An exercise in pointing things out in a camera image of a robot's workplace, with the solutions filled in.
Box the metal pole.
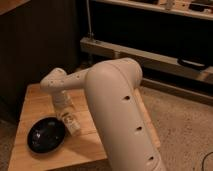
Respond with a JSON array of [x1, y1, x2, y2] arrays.
[[86, 0, 94, 40]]

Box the black cable on floor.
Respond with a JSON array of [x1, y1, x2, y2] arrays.
[[200, 150, 213, 171]]

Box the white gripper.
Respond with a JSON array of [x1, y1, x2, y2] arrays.
[[52, 90, 73, 109]]

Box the wooden table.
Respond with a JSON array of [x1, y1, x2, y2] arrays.
[[7, 83, 162, 171]]

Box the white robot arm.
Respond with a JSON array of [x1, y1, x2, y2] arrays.
[[40, 58, 166, 171]]

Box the upper wooden shelf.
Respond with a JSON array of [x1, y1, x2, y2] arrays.
[[93, 0, 213, 21]]

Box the black object on beam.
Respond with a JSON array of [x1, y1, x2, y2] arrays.
[[177, 58, 209, 71]]

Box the grey metal beam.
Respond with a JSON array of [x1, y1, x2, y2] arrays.
[[80, 37, 213, 85]]

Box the black ceramic bowl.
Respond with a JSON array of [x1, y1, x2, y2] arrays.
[[27, 117, 66, 153]]

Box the white plastic bottle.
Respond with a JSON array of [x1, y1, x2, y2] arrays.
[[57, 108, 81, 136]]

